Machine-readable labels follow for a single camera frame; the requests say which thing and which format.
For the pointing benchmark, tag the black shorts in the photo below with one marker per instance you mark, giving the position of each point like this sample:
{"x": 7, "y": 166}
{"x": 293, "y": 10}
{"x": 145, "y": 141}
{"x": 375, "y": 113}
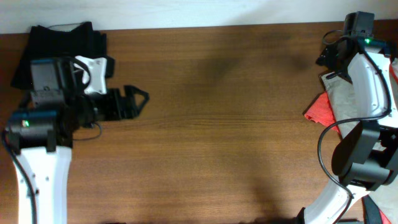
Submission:
{"x": 47, "y": 43}

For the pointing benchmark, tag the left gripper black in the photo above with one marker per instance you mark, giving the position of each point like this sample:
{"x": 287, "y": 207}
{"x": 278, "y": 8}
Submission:
{"x": 116, "y": 109}

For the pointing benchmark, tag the red shirt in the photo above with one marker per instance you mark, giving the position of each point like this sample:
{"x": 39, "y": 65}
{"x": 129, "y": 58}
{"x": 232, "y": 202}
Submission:
{"x": 320, "y": 110}

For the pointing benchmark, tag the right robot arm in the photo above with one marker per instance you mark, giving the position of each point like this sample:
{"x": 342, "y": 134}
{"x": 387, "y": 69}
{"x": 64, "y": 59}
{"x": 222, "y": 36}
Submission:
{"x": 366, "y": 158}

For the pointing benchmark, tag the grey khaki shorts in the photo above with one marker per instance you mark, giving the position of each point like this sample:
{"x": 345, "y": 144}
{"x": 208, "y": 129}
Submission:
{"x": 343, "y": 104}

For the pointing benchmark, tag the dark garment bottom right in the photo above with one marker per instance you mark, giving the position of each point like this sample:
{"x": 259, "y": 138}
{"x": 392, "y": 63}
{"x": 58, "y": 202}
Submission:
{"x": 371, "y": 211}

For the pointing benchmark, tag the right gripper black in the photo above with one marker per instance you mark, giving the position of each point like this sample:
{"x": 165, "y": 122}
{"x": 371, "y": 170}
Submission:
{"x": 328, "y": 57}

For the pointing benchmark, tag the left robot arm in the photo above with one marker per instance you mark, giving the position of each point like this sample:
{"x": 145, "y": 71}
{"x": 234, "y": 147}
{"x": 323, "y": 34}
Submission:
{"x": 39, "y": 139}

